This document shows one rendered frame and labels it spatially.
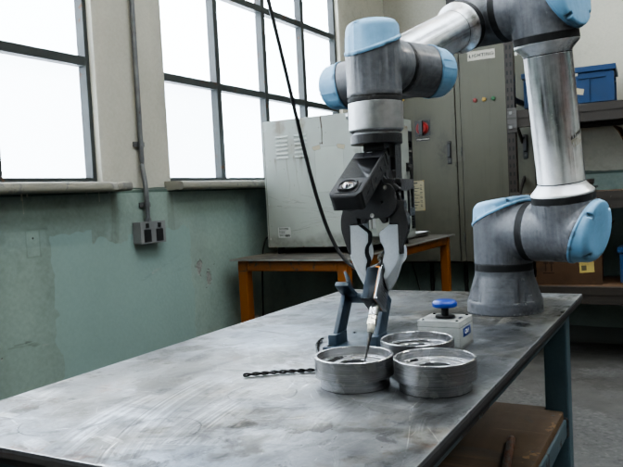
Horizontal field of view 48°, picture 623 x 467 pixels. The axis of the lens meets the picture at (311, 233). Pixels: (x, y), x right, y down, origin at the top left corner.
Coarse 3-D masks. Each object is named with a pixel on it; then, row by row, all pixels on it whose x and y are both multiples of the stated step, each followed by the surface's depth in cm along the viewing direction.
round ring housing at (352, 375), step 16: (320, 352) 96; (336, 352) 98; (352, 352) 98; (368, 352) 98; (384, 352) 96; (320, 368) 91; (336, 368) 89; (352, 368) 88; (368, 368) 89; (384, 368) 90; (336, 384) 90; (352, 384) 88; (368, 384) 89; (384, 384) 91
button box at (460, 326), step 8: (424, 320) 113; (432, 320) 113; (440, 320) 112; (448, 320) 112; (456, 320) 112; (464, 320) 112; (472, 320) 116; (424, 328) 113; (432, 328) 112; (440, 328) 112; (448, 328) 111; (456, 328) 110; (464, 328) 112; (472, 328) 116; (456, 336) 110; (464, 336) 112; (472, 336) 116; (456, 344) 110; (464, 344) 112
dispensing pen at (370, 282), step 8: (368, 272) 95; (376, 272) 94; (368, 280) 94; (368, 288) 94; (368, 296) 93; (368, 304) 94; (376, 304) 94; (376, 312) 93; (368, 320) 93; (376, 320) 93; (368, 328) 92; (368, 336) 92; (368, 344) 91
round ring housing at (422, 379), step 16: (400, 352) 93; (416, 352) 94; (432, 352) 95; (448, 352) 94; (464, 352) 92; (400, 368) 87; (416, 368) 86; (432, 368) 85; (448, 368) 85; (464, 368) 86; (400, 384) 89; (416, 384) 86; (432, 384) 85; (448, 384) 85; (464, 384) 86
